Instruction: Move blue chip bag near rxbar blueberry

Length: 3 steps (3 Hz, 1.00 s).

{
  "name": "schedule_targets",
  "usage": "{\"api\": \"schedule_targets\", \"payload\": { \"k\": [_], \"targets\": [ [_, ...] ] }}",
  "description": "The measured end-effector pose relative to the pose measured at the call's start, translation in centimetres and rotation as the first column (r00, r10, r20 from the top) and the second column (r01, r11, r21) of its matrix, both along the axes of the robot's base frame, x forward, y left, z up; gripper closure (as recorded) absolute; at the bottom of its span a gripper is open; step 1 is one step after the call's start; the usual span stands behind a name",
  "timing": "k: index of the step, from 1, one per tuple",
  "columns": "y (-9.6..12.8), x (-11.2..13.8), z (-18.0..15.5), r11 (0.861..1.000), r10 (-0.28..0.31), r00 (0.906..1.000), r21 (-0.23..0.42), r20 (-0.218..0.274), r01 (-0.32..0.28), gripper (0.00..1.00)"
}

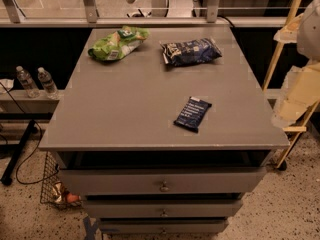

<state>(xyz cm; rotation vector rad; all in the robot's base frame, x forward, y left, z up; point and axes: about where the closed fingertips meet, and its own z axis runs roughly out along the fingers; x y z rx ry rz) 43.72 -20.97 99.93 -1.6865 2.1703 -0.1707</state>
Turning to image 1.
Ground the blue chip bag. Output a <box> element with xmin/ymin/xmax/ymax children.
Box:
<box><xmin>161</xmin><ymin>38</ymin><xmax>222</xmax><ymax>66</ymax></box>

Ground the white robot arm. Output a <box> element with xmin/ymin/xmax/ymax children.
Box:
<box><xmin>271</xmin><ymin>0</ymin><xmax>320</xmax><ymax>128</ymax></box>

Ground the blue rxbar blueberry wrapper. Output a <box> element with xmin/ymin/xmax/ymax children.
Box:
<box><xmin>174</xmin><ymin>97</ymin><xmax>212</xmax><ymax>133</ymax></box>

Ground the green chip bag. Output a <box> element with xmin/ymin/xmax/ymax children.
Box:
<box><xmin>88</xmin><ymin>26</ymin><xmax>150</xmax><ymax>61</ymax></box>

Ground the grey drawer cabinet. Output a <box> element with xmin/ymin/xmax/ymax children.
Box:
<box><xmin>41</xmin><ymin>25</ymin><xmax>288</xmax><ymax>235</ymax></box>

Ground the top drawer metal knob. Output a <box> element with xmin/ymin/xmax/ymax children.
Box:
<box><xmin>159</xmin><ymin>181</ymin><xmax>170</xmax><ymax>192</ymax></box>

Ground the right clear water bottle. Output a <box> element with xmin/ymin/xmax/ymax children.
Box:
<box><xmin>38</xmin><ymin>67</ymin><xmax>59</xmax><ymax>100</ymax></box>

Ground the clear water bottle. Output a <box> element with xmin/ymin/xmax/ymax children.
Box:
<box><xmin>38</xmin><ymin>67</ymin><xmax>59</xmax><ymax>100</ymax></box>
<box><xmin>16</xmin><ymin>66</ymin><xmax>40</xmax><ymax>98</ymax></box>

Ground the left clear water bottle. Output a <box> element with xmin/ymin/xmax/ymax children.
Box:
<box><xmin>16</xmin><ymin>66</ymin><xmax>40</xmax><ymax>98</ymax></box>

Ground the black metal leg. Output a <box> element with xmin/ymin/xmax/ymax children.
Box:
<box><xmin>1</xmin><ymin>120</ymin><xmax>35</xmax><ymax>186</ymax></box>

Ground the black wire basket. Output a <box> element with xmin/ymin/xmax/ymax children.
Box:
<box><xmin>40</xmin><ymin>154</ymin><xmax>82</xmax><ymax>210</ymax></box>

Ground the black cable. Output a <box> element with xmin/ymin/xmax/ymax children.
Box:
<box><xmin>0</xmin><ymin>81</ymin><xmax>60</xmax><ymax>186</ymax></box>

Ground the yellow wooden ladder frame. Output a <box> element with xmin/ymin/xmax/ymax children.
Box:
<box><xmin>262</xmin><ymin>0</ymin><xmax>319</xmax><ymax>171</ymax></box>

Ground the grey metal rail frame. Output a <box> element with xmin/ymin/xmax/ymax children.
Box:
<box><xmin>0</xmin><ymin>0</ymin><xmax>289</xmax><ymax>28</ymax></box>

